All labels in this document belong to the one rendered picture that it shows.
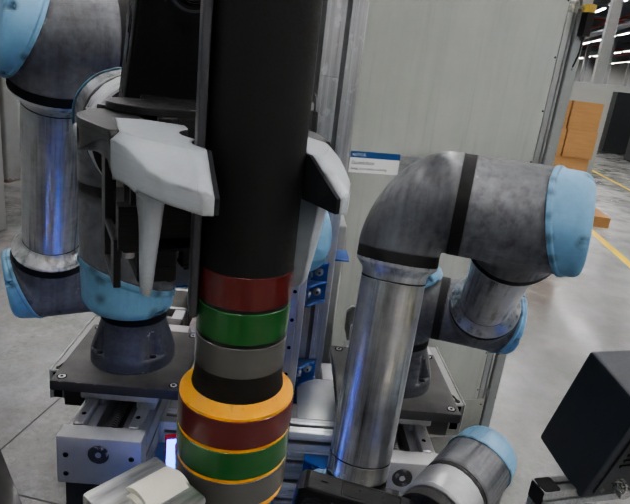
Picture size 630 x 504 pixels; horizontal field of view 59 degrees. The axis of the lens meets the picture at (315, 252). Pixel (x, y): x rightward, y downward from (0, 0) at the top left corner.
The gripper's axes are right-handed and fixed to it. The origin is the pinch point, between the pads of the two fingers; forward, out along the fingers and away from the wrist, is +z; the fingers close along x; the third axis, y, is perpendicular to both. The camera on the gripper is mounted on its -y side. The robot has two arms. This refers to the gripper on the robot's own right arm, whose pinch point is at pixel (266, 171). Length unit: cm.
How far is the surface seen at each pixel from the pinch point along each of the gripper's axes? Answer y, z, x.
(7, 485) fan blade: 17.8, -9.9, 8.3
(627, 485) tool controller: 47, -21, -66
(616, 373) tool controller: 31, -26, -63
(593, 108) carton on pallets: 2, -511, -647
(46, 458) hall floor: 155, -192, 8
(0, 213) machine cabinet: 134, -487, 36
